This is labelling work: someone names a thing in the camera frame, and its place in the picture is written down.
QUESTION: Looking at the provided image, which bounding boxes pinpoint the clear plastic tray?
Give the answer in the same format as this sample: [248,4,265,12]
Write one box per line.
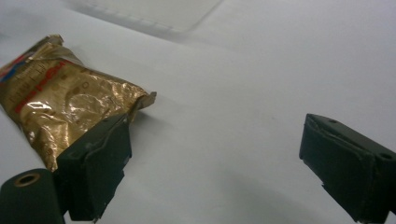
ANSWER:
[64,0,225,34]

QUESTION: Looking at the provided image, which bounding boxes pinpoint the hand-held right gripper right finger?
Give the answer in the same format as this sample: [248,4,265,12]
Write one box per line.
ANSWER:
[299,113,396,224]

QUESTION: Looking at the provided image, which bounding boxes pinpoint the gold foil snack packet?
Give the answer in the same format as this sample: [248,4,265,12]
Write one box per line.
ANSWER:
[0,34,158,173]

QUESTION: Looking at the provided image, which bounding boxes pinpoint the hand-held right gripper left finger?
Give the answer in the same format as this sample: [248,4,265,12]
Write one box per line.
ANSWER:
[52,113,133,224]

